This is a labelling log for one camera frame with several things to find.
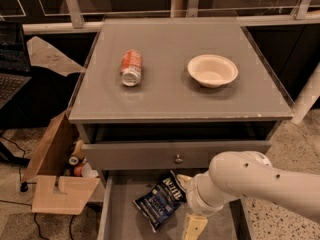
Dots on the grey top drawer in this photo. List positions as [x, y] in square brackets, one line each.
[154, 146]

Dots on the orange item in box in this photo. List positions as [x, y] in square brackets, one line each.
[78, 170]

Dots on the round metal drawer knob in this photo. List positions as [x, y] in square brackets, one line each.
[178, 159]

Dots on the blue chip bag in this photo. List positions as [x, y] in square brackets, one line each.
[162, 201]

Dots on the white paper bowl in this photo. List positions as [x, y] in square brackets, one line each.
[212, 71]

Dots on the grey middle drawer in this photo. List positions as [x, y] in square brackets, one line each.
[122, 220]

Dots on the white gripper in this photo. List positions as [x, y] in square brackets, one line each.
[194, 197]

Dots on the orange soda can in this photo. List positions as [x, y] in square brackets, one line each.
[131, 68]

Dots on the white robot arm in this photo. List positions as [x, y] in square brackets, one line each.
[233, 175]

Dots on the black laptop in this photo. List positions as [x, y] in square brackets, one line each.
[15, 67]

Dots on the bottle in cardboard box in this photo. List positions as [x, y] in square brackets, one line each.
[77, 154]

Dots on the grey drawer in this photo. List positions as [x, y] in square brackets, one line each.
[154, 146]
[122, 220]

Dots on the grey drawer cabinet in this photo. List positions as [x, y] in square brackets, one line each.
[167, 93]

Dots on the brown cardboard box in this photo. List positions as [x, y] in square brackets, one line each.
[56, 193]

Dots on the metal railing frame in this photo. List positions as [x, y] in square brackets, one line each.
[76, 16]

